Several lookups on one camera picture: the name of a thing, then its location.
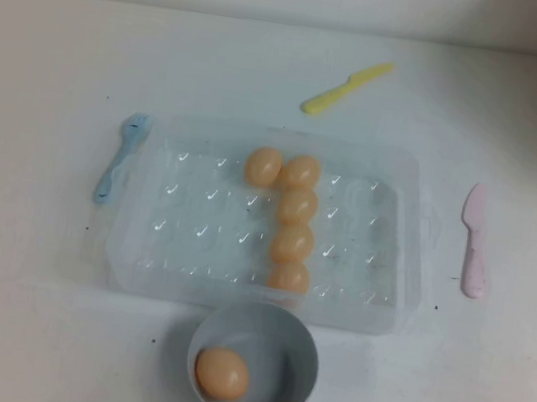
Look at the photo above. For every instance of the pink plastic knife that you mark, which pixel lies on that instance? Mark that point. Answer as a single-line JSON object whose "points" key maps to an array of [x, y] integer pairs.
{"points": [[474, 242]]}

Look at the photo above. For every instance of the grey round bowl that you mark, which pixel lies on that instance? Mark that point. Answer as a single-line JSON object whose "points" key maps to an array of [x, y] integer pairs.
{"points": [[270, 393]]}

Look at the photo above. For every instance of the orange egg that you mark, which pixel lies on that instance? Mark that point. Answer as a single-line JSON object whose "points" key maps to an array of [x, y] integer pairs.
{"points": [[289, 276], [293, 242], [298, 206], [221, 373], [301, 171], [263, 167]]}

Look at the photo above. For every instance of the yellow plastic knife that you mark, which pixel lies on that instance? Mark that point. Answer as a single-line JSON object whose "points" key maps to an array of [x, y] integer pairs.
{"points": [[338, 91]]}

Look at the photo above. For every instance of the clear plastic egg box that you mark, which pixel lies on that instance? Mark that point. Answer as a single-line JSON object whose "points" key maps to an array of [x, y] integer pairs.
{"points": [[184, 221]]}

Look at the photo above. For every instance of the blue plastic spoon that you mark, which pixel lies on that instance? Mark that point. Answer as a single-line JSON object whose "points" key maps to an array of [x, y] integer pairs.
{"points": [[113, 173]]}

